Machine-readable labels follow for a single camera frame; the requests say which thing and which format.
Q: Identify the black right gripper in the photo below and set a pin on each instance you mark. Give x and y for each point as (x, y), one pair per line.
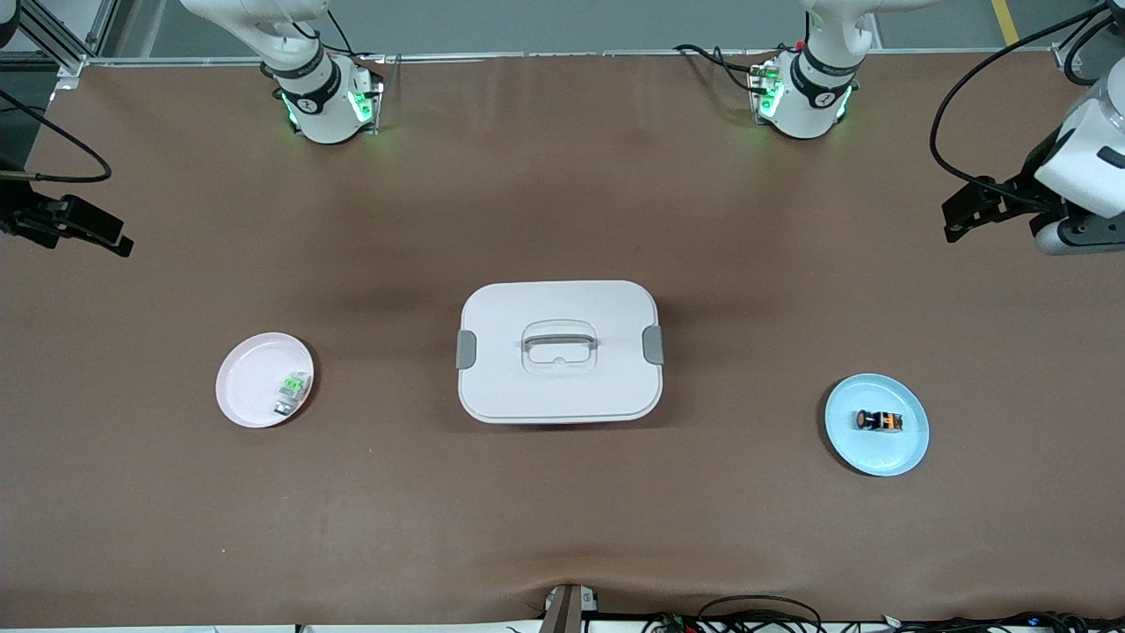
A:
(19, 216)

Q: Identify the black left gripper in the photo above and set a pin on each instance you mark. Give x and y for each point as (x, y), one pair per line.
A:
(1022, 191)

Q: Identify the orange push-button switch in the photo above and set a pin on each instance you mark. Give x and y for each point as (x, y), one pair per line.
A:
(879, 421)

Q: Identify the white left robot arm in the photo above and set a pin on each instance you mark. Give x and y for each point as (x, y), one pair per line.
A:
(1090, 154)

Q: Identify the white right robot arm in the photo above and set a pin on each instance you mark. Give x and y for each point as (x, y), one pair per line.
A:
(321, 97)

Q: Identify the white lidded storage box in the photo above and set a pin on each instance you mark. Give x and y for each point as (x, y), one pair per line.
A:
(559, 391)

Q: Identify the pink round plate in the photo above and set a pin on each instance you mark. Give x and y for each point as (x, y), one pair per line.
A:
(246, 391)

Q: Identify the light blue round plate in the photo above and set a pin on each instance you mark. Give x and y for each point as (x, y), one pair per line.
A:
(879, 453)

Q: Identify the brown table mat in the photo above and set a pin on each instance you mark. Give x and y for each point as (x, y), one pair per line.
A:
(562, 510)

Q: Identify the aluminium frame post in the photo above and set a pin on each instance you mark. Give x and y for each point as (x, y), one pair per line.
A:
(61, 44)
(1077, 40)

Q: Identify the green push-button switch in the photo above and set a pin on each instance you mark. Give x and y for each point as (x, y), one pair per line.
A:
(291, 391)

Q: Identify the aluminium table edge rail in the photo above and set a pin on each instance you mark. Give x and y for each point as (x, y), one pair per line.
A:
(457, 56)

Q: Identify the metal table edge bracket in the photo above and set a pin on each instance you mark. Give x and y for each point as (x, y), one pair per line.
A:
(567, 608)

